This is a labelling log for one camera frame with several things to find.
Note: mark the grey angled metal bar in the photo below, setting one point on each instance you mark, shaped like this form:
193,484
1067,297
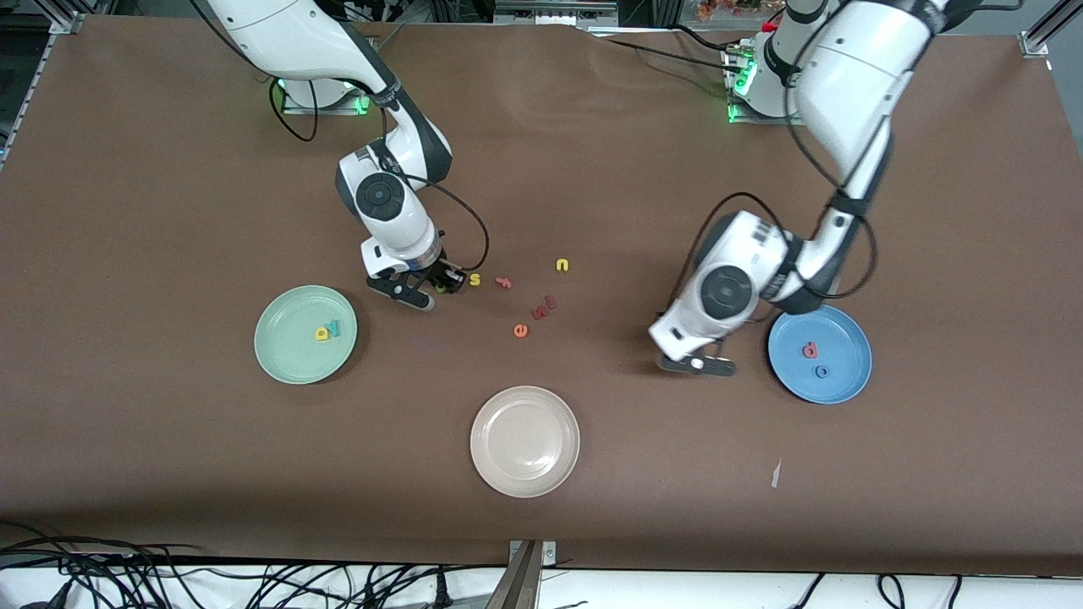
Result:
514,588

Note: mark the brown table cover sheet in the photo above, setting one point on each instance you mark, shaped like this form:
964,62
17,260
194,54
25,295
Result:
592,152

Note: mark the silver metal bracket plate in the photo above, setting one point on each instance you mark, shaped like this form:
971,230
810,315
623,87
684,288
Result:
548,554

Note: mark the beige plate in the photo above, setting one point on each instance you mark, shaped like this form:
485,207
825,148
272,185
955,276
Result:
525,441

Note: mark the orange flower decoration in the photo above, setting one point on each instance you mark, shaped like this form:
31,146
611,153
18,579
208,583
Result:
732,7

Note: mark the green plate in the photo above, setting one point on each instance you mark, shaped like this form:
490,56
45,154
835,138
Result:
288,355

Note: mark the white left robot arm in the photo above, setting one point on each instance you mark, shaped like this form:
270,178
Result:
854,76

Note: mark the aluminium frame rail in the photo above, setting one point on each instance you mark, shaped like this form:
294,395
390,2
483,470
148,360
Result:
21,93

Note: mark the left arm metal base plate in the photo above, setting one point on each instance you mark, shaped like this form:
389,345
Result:
761,121

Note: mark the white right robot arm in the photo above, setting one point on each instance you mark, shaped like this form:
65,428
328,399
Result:
288,34

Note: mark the aluminium frame post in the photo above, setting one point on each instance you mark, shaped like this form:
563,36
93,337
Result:
1045,30
68,17

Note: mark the white tape scrap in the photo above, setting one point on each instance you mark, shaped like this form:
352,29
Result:
775,475

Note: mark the blue plate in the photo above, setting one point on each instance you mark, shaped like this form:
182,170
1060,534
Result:
846,338

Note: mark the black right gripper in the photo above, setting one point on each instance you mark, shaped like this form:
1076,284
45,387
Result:
439,272

